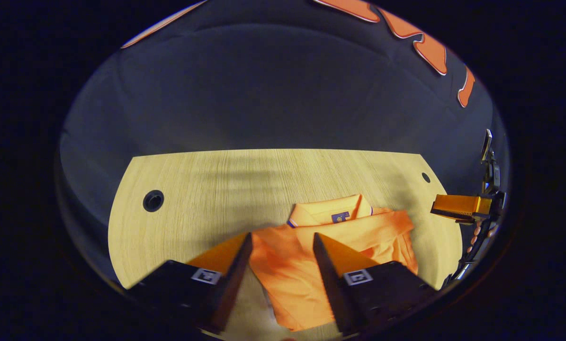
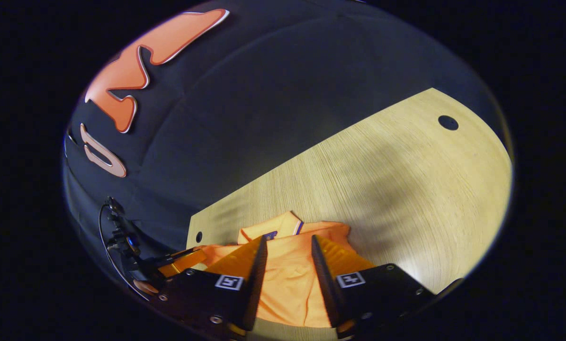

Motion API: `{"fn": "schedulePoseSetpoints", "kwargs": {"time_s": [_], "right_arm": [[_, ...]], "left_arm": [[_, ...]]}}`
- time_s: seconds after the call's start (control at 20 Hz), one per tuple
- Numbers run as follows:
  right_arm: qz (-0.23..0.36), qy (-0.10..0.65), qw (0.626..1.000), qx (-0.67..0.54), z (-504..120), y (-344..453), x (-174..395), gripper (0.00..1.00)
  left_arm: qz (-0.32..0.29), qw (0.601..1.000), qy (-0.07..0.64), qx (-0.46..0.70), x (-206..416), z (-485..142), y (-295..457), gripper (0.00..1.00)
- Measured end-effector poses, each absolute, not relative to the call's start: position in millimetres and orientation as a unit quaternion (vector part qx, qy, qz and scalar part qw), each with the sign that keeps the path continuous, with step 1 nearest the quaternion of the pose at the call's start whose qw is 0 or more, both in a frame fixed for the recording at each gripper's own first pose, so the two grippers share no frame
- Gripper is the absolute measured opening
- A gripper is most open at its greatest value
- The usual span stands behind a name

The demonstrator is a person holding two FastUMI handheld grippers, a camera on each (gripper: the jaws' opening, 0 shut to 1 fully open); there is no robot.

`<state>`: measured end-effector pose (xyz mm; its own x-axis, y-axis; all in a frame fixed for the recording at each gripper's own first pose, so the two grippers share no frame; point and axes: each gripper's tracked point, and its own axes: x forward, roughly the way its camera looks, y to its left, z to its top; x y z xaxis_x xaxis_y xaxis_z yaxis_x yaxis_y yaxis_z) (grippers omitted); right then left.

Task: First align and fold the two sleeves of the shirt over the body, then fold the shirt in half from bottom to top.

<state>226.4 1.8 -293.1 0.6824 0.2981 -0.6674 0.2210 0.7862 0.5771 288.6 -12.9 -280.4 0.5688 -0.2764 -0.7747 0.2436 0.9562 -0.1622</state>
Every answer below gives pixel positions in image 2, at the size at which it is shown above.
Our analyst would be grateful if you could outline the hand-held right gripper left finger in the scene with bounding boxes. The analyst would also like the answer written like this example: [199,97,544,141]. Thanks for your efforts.
[157,235,268,339]

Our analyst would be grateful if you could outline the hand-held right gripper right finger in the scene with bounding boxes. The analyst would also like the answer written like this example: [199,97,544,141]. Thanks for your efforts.
[311,234,437,339]

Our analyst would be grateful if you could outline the orange T-shirt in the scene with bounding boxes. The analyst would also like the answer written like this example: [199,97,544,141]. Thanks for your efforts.
[195,211,376,328]

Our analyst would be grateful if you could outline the black backdrop cloth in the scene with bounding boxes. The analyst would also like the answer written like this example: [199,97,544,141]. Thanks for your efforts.
[63,0,506,259]

